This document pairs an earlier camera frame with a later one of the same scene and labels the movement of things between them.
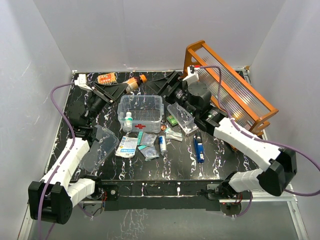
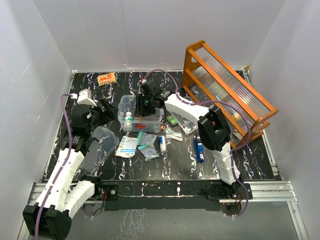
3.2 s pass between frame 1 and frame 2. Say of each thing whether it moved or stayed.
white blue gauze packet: stayed
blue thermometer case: stayed
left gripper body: moved
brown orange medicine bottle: moved
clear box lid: stayed
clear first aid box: stayed
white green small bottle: stayed
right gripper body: moved
